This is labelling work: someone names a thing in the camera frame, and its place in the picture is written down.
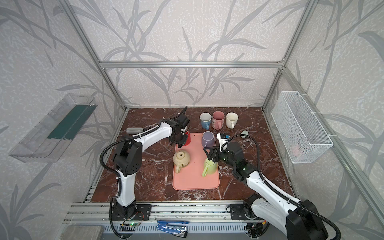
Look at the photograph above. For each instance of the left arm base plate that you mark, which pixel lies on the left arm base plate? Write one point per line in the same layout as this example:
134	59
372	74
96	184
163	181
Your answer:
140	212

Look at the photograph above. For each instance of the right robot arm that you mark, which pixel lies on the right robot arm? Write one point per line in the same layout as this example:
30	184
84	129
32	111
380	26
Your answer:
298	220

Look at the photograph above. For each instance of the aluminium mounting rail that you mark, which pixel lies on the aluminium mounting rail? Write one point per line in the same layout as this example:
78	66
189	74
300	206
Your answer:
192	211

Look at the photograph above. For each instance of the white mug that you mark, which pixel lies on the white mug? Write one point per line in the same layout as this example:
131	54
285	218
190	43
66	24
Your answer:
231	120

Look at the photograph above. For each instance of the beige teapot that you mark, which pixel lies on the beige teapot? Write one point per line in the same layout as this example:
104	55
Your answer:
181	159

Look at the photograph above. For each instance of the green mug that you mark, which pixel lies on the green mug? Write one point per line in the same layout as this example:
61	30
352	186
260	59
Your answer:
210	168

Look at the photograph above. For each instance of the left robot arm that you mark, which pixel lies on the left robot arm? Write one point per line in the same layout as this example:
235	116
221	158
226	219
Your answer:
128	157

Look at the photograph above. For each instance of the clear plastic wall shelf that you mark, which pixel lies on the clear plastic wall shelf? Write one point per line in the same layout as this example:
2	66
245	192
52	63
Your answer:
50	138

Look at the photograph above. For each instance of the pink mug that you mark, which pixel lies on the pink mug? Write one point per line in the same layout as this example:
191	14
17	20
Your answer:
218	120

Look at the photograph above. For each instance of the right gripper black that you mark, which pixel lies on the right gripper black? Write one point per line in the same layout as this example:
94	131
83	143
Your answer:
214	154

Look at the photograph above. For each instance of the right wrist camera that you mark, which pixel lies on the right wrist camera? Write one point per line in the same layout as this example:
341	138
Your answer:
222	138

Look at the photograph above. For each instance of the red mug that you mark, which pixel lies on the red mug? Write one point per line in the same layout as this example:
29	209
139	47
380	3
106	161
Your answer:
188	141

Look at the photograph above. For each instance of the pink plastic tray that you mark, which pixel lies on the pink plastic tray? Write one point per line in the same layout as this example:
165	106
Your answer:
190	177

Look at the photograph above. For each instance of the blue stapler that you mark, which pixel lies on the blue stapler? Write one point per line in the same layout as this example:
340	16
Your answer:
175	228

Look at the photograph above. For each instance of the white wire basket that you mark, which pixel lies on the white wire basket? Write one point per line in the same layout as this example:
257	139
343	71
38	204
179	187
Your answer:
298	124

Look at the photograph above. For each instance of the silver metal cylinder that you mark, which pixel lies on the silver metal cylinder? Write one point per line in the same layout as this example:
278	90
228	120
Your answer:
134	131

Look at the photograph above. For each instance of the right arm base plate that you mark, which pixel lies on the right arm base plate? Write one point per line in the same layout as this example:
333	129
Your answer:
237	212

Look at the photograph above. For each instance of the pink object in basket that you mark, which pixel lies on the pink object in basket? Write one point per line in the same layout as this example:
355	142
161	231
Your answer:
297	152

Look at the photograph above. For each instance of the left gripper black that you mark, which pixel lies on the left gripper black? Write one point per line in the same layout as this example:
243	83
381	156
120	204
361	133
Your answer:
179	139

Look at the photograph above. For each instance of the blue mug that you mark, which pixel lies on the blue mug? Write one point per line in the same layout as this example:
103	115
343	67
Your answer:
205	120

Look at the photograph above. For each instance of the purple mug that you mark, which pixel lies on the purple mug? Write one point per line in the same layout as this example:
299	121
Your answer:
208	139

